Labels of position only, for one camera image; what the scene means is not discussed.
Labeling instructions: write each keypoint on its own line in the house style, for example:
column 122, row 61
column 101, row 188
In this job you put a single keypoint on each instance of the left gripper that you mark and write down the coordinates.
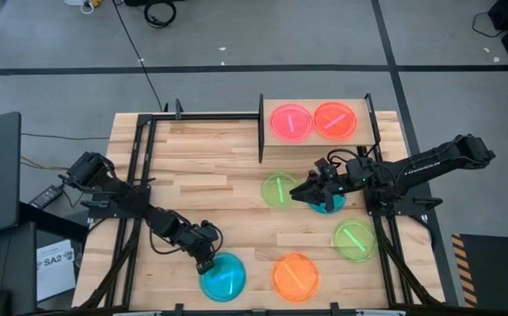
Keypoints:
column 198, row 241

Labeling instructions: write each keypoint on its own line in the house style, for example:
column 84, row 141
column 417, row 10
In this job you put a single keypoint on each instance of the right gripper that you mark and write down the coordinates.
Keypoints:
column 341, row 186

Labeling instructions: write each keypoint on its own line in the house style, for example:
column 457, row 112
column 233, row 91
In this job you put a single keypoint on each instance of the teal translucent plastic plate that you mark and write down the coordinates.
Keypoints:
column 340, row 205
column 225, row 281

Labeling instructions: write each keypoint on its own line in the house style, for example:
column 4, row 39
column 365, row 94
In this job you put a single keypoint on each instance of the green translucent plastic plate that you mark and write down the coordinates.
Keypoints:
column 354, row 240
column 279, row 189

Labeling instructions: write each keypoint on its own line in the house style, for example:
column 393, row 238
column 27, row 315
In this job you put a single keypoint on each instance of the orange translucent plastic plate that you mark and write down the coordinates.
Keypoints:
column 345, row 129
column 295, row 276

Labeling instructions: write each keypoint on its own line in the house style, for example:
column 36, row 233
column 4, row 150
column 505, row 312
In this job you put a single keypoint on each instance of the pink translucent plastic plate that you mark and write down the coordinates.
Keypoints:
column 335, row 119
column 291, row 122

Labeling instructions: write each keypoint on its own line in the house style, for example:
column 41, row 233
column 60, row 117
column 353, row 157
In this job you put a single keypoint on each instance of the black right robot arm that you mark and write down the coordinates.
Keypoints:
column 424, row 169

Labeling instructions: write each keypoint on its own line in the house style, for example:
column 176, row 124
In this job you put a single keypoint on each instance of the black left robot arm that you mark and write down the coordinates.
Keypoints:
column 126, row 199

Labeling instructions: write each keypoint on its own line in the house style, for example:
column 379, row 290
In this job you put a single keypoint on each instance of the silver aluminium extrusion piece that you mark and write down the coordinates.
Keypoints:
column 381, row 313
column 130, row 313

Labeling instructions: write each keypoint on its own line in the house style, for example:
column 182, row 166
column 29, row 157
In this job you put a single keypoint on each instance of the white paper sign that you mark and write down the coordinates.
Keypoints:
column 56, row 267

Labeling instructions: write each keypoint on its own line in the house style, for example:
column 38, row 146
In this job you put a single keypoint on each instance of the black power adapter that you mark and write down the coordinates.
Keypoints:
column 45, row 196

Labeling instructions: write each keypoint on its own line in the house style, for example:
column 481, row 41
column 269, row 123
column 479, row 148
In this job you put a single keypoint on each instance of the black side table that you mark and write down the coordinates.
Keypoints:
column 21, row 272

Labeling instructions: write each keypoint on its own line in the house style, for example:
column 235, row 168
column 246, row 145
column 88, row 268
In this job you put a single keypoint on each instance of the black hazard-striped platform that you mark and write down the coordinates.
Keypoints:
column 495, row 272

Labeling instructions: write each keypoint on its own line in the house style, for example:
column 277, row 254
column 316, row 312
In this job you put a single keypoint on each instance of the white and yellow plug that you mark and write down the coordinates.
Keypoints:
column 87, row 4

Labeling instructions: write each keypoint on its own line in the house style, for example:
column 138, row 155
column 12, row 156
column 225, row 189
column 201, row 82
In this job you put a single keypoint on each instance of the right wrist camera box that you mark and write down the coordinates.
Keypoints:
column 326, row 169

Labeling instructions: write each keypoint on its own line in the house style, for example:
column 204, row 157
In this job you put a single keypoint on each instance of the black metal table frame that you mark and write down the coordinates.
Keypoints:
column 146, row 145

